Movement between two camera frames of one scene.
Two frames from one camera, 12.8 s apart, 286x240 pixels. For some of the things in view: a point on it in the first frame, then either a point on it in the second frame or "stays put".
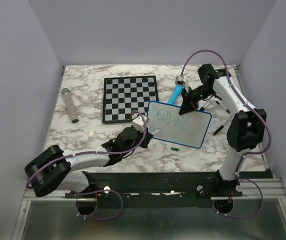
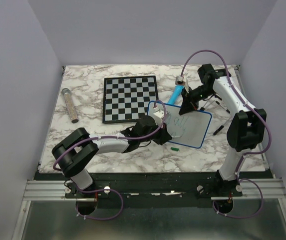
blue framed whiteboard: (189, 129) stays put
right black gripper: (188, 104) stays put
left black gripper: (148, 136) -> (163, 136)
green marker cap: (174, 148) stays put
